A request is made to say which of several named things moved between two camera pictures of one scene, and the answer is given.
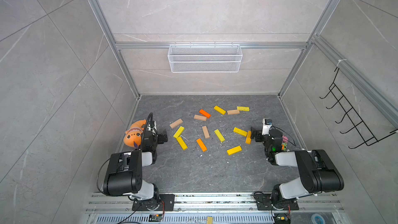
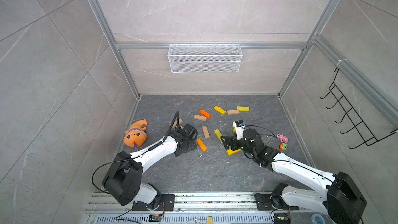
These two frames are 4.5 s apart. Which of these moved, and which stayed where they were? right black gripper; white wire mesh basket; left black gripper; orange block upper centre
Moved: left black gripper; right black gripper
Stayed: orange block upper centre; white wire mesh basket
